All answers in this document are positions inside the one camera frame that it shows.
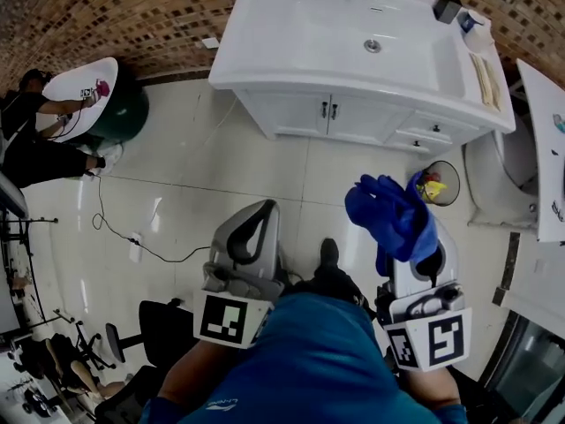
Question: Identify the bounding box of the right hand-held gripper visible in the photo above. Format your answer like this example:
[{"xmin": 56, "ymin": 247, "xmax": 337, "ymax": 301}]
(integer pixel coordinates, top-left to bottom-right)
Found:
[{"xmin": 374, "ymin": 219, "xmax": 473, "ymax": 373}]

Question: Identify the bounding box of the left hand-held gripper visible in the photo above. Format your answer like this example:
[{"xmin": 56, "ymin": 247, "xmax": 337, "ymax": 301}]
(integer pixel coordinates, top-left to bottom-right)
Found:
[{"xmin": 192, "ymin": 199, "xmax": 286, "ymax": 350}]

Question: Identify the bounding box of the blue cloth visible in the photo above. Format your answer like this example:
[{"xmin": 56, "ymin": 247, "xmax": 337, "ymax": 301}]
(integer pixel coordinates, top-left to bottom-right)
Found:
[{"xmin": 343, "ymin": 172, "xmax": 439, "ymax": 277}]

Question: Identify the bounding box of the white sink cabinet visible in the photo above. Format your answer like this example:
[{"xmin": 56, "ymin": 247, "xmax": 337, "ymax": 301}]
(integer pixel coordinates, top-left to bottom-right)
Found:
[{"xmin": 236, "ymin": 87, "xmax": 492, "ymax": 156}]

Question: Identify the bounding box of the person's right forearm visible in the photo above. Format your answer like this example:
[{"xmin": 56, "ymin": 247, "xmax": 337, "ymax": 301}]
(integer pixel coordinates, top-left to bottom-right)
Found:
[{"xmin": 395, "ymin": 366, "xmax": 463, "ymax": 411}]

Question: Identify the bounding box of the person's left forearm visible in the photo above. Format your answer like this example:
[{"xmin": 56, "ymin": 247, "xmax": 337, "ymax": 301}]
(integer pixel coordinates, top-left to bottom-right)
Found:
[{"xmin": 159, "ymin": 337, "xmax": 249, "ymax": 413}]

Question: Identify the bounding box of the white ceramic sink basin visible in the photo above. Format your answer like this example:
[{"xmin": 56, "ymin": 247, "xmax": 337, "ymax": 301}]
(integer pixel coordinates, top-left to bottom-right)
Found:
[{"xmin": 207, "ymin": 0, "xmax": 516, "ymax": 134}]

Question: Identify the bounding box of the person's black trouser leg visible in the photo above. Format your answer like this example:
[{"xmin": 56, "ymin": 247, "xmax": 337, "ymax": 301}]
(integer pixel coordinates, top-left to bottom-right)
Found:
[{"xmin": 286, "ymin": 254, "xmax": 377, "ymax": 322}]

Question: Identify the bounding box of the person's black shoe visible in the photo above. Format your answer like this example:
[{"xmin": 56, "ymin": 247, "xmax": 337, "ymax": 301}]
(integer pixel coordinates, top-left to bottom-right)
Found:
[{"xmin": 319, "ymin": 237, "xmax": 342, "ymax": 268}]

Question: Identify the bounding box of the dark framed glass door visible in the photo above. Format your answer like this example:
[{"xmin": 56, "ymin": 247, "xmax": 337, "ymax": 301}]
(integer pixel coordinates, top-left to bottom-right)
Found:
[{"xmin": 479, "ymin": 309, "xmax": 565, "ymax": 424}]

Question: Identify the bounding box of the black office chair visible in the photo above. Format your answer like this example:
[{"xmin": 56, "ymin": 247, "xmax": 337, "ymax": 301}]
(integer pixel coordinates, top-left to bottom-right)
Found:
[{"xmin": 94, "ymin": 297, "xmax": 202, "ymax": 424}]

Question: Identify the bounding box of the person's blue shirt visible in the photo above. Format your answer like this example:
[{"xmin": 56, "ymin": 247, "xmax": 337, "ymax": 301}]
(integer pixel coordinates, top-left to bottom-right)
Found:
[{"xmin": 139, "ymin": 291, "xmax": 470, "ymax": 424}]

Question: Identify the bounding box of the white power strip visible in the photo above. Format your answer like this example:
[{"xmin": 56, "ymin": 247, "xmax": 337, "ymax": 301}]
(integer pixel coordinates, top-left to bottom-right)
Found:
[{"xmin": 127, "ymin": 231, "xmax": 145, "ymax": 263}]

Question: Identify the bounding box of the yellow trash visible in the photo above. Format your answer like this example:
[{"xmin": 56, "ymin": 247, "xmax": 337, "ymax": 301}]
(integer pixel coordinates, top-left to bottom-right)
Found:
[{"xmin": 417, "ymin": 178, "xmax": 448, "ymax": 203}]

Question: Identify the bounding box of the black mesh waste bin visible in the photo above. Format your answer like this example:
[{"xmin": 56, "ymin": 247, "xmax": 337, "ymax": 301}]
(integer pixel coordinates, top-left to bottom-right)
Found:
[{"xmin": 413, "ymin": 159, "xmax": 462, "ymax": 208}]

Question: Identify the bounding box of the white toilet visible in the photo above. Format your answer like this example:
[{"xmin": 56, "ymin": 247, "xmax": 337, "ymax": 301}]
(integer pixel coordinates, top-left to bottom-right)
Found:
[{"xmin": 461, "ymin": 111, "xmax": 542, "ymax": 230}]

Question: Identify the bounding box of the white panel with stickers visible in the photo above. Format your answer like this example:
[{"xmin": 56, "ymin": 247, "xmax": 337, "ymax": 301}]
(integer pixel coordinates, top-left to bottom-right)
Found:
[{"xmin": 515, "ymin": 57, "xmax": 565, "ymax": 244}]

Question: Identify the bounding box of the white and green bathtub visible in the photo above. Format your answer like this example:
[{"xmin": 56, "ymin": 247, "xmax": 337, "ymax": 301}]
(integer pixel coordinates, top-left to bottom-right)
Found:
[{"xmin": 34, "ymin": 56, "xmax": 151, "ymax": 144}]

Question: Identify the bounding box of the beige towel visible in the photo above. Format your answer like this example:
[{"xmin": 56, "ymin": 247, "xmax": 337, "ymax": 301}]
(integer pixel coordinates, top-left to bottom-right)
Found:
[{"xmin": 468, "ymin": 50, "xmax": 503, "ymax": 109}]

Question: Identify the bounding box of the white and blue cup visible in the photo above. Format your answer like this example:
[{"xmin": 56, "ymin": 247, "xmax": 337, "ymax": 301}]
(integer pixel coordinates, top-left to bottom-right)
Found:
[{"xmin": 457, "ymin": 8, "xmax": 486, "ymax": 34}]

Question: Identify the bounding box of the black soap dispenser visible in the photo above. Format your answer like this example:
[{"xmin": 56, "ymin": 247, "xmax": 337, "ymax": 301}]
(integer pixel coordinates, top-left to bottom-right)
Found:
[{"xmin": 433, "ymin": 0, "xmax": 463, "ymax": 25}]

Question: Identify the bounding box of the black floor cable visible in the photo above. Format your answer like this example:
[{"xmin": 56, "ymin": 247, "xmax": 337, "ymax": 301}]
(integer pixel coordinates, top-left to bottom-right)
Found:
[{"xmin": 89, "ymin": 172, "xmax": 214, "ymax": 265}]

